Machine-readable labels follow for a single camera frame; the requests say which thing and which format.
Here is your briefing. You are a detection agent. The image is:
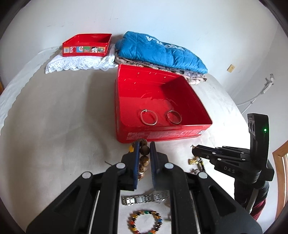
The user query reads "small red cartoon-print tin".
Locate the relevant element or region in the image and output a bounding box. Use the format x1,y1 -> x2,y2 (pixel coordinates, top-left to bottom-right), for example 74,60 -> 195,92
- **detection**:
62,34 -> 112,57

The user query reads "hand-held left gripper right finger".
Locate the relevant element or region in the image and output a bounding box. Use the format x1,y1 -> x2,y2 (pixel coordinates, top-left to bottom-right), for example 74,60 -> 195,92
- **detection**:
150,142 -> 263,234

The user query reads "blue quilted jacket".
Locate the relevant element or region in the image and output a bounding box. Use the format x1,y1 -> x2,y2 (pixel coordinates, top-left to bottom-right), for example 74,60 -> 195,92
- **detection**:
115,31 -> 208,75

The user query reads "white wall cable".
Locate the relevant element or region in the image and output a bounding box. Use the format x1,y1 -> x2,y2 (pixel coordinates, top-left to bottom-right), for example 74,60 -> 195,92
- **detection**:
236,73 -> 275,106

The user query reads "silver bangle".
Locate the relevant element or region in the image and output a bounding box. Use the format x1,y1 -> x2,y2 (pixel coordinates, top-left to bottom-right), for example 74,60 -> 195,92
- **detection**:
166,110 -> 182,124
140,109 -> 158,125

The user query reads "large brown wooden bead bracelet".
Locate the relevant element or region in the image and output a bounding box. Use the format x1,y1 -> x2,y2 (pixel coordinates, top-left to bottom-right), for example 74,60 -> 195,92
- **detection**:
129,139 -> 151,180

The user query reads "white lace cloth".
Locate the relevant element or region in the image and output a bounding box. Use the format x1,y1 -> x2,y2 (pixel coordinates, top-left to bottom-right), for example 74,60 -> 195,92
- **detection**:
45,53 -> 118,74

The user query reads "large red tin box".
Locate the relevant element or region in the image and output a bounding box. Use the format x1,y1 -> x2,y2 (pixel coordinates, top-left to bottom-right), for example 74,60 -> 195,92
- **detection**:
114,64 -> 213,144

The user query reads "multicolour bead bracelet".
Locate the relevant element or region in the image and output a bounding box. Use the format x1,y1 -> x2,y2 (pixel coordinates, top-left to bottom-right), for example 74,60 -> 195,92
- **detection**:
128,210 -> 163,234

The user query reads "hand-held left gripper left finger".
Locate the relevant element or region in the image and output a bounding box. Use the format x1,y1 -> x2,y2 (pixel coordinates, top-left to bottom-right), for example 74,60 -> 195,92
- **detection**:
26,142 -> 140,234

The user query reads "folded beige clothing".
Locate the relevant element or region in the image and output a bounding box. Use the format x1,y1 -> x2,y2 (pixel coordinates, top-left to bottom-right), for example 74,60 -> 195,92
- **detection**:
114,53 -> 207,85

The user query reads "wooden door frame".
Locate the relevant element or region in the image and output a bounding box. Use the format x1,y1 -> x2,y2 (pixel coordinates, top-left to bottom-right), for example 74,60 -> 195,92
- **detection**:
272,141 -> 288,216

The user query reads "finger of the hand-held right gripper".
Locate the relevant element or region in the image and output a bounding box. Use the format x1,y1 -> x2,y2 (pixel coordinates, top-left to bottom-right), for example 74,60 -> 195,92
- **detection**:
215,145 -> 251,155
192,145 -> 243,165

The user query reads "white scalloped sheet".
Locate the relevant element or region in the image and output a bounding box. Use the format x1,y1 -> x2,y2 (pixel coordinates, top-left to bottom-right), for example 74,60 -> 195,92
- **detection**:
0,47 -> 61,135

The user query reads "gold pendant keychain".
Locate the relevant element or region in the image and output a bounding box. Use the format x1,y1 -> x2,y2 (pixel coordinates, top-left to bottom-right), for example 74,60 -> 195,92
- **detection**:
188,157 -> 208,175

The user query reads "silver metal wristwatch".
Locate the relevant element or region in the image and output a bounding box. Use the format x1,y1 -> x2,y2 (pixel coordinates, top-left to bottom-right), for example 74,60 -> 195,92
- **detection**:
122,191 -> 170,206

